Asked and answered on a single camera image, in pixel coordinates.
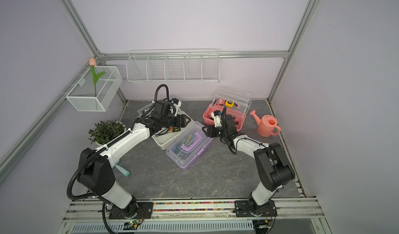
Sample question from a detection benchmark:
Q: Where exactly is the purple clear-lid toolbox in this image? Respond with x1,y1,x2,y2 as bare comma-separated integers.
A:
166,121,213,171

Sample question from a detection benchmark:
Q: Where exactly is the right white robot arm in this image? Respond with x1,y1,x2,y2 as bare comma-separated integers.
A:
202,109,296,217

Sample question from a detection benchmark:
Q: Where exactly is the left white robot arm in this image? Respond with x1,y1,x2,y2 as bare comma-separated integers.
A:
66,98,191,218

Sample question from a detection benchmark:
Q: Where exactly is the orange black screwdriver white box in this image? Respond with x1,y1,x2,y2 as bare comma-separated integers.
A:
155,127,181,136

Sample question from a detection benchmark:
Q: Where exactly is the white open toolbox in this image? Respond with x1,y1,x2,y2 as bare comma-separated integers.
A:
151,108,194,150

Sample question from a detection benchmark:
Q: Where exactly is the yellow tape measure pink box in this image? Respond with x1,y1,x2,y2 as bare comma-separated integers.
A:
224,100,235,108

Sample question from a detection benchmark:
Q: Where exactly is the pink open toolbox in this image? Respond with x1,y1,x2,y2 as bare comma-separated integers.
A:
203,86,251,131

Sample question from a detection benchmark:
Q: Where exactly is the pink watering can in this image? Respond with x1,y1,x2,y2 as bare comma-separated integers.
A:
249,110,281,137

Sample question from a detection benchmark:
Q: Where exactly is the green potted plant white pot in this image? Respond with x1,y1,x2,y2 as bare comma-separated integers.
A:
88,120,127,145

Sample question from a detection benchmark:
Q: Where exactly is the pink artificial tulip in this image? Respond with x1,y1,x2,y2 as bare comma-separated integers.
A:
89,58,105,97

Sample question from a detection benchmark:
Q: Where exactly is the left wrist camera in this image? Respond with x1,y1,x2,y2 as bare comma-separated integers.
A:
170,98,181,116

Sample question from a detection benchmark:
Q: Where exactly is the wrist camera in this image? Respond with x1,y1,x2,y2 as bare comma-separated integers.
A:
211,110,222,127
170,98,181,116

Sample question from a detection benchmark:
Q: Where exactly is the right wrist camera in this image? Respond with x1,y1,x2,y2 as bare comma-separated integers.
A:
211,110,222,127

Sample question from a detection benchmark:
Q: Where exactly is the white wire wall shelf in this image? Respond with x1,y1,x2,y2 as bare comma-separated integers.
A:
126,49,220,83

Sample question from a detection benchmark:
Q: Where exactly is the teal handled tool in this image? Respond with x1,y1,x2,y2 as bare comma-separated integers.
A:
114,160,130,177

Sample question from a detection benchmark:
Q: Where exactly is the white mesh wall basket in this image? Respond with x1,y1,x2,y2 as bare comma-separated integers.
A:
65,66,123,112

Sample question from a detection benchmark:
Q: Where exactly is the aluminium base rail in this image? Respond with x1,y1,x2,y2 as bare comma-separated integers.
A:
57,198,331,234

